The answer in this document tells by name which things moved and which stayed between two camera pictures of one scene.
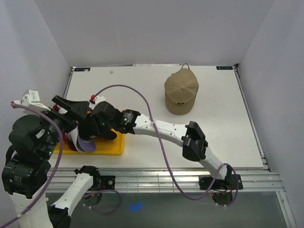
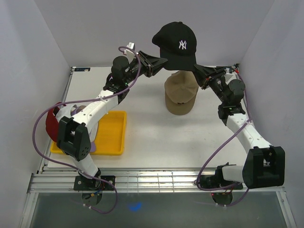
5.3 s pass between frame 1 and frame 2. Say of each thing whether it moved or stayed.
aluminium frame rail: stayed
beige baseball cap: stayed
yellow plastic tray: stayed
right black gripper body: moved
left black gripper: moved
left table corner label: stayed
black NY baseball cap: moved
